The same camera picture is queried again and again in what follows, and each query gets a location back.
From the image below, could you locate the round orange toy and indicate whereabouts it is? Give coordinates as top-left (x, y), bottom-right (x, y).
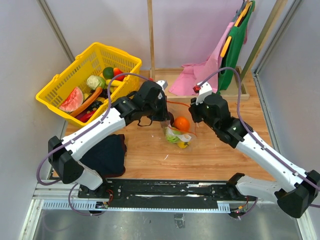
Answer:
top-left (173, 116), bottom-right (190, 132)

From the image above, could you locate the green custard apple toy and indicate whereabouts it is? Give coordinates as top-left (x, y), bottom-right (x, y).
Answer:
top-left (165, 127), bottom-right (182, 144)

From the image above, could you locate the clear zip top bag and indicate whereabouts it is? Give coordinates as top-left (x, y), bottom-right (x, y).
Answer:
top-left (160, 100), bottom-right (197, 145)

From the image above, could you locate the yellow banana bunch toy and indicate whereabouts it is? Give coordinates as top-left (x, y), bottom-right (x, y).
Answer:
top-left (176, 141), bottom-right (191, 149)

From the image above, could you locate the purple mangosteen toy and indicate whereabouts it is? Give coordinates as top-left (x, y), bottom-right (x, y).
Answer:
top-left (168, 112), bottom-right (175, 126)

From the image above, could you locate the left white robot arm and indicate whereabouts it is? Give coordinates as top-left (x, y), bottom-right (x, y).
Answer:
top-left (48, 80), bottom-right (170, 198)

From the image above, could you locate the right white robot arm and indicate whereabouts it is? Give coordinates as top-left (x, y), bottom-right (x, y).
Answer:
top-left (189, 93), bottom-right (320, 219)

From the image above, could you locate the wooden clothes rack base tray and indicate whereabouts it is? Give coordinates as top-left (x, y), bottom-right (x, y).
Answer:
top-left (149, 66), bottom-right (250, 104)

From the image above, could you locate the pink garment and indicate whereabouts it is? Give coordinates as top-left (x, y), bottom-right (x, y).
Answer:
top-left (168, 22), bottom-right (234, 96)

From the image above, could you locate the red bell pepper toy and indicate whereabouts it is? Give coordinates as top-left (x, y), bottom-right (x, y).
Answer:
top-left (113, 67), bottom-right (125, 82)

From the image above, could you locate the black grape bunch toy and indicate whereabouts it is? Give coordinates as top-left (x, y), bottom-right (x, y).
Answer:
top-left (87, 100), bottom-right (103, 112)

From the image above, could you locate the green garment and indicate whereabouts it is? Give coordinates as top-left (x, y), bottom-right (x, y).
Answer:
top-left (210, 0), bottom-right (256, 94)

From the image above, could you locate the orange carrot toy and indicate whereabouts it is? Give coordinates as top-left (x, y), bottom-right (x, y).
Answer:
top-left (69, 87), bottom-right (103, 118)

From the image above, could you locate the green lime toy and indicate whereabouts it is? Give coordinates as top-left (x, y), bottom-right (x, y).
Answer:
top-left (102, 67), bottom-right (114, 80)

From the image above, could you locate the dark navy folded cloth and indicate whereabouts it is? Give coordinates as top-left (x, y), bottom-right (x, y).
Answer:
top-left (80, 134), bottom-right (127, 178)

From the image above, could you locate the green cabbage toy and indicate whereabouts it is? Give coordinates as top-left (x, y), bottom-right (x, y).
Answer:
top-left (86, 75), bottom-right (106, 90)

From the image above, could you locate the red chili pepper toy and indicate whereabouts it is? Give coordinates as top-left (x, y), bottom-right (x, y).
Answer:
top-left (75, 110), bottom-right (96, 123)

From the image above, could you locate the orange clothes hanger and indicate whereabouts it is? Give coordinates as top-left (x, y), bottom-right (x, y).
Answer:
top-left (220, 1), bottom-right (253, 58)

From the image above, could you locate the yellow plastic shopping basket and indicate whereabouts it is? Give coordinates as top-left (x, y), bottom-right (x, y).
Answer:
top-left (35, 42), bottom-right (142, 128)

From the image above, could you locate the watermelon slice toy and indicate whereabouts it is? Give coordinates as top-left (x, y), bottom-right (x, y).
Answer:
top-left (59, 87), bottom-right (84, 113)

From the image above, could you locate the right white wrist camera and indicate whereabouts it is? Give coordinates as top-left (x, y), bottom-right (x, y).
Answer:
top-left (193, 82), bottom-right (213, 105)

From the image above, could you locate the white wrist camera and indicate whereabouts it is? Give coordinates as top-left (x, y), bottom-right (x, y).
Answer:
top-left (193, 82), bottom-right (213, 105)
top-left (148, 80), bottom-right (168, 91)

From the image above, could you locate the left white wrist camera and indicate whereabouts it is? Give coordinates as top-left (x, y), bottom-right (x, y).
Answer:
top-left (148, 80), bottom-right (168, 91)

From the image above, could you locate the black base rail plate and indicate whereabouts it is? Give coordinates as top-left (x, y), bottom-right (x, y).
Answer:
top-left (78, 178), bottom-right (247, 211)

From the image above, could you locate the left wooden rack post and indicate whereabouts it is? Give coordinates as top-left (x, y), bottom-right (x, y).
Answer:
top-left (146, 0), bottom-right (156, 80)

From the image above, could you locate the wooden rack post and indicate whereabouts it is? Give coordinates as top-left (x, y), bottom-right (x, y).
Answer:
top-left (146, 0), bottom-right (156, 80)
top-left (237, 0), bottom-right (291, 81)

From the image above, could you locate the right wooden rack post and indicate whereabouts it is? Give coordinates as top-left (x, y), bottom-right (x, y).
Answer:
top-left (237, 0), bottom-right (291, 81)

